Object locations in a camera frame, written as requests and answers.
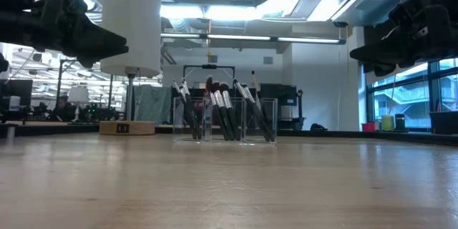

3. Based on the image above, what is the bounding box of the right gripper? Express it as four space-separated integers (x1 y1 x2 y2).
349 0 458 77

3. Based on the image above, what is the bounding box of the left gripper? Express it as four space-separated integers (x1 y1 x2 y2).
35 0 129 69

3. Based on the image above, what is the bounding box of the black dense-head makeup brush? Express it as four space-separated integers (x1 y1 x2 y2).
211 80 236 142

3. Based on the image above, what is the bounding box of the black tapered blush brush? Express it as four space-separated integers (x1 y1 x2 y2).
219 81 242 142

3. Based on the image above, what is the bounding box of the white shade wooden base lamp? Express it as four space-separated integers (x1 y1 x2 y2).
99 0 162 137

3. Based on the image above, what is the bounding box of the small white table lamp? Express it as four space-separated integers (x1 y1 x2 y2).
67 86 91 124

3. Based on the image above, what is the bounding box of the green cup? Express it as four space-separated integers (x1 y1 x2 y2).
381 114 395 132

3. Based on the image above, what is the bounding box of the black cup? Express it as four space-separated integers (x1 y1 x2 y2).
394 113 406 132

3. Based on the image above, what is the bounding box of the teal cloth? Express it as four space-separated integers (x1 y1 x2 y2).
132 84 173 127

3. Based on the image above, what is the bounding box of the person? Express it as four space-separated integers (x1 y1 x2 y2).
53 94 78 122

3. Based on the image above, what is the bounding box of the dark bin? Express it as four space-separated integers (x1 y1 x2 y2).
429 110 458 136

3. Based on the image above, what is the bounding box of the black monitor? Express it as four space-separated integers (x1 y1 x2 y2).
0 79 34 109

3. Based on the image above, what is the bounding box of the black office appliance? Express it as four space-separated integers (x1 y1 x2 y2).
259 83 298 108

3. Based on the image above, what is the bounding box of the long hanging light fixture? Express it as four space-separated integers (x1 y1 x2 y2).
160 32 346 45

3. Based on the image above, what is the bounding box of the clear acrylic brush organizer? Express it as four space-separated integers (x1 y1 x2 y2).
172 96 278 147

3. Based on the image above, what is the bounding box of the black aluminium table frame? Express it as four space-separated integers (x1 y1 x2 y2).
0 123 458 147

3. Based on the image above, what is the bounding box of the black camera gantry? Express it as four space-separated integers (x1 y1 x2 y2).
182 63 237 80

